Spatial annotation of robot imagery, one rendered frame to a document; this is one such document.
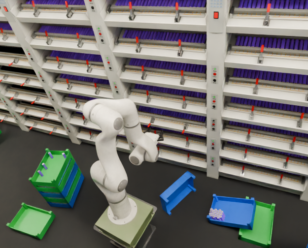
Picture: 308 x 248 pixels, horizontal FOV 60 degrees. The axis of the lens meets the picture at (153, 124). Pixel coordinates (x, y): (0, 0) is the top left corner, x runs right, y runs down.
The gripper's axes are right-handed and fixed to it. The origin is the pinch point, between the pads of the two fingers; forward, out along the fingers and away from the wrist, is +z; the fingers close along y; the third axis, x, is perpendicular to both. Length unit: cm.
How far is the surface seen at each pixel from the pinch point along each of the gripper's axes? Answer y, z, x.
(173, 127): 5.7, 19.5, -8.2
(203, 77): 26.0, 17.2, 35.3
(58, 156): -82, -14, -37
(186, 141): 13.2, 27.4, -25.1
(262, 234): 80, -5, -64
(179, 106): 10.6, 16.7, 12.3
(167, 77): 3.3, 14.6, 33.8
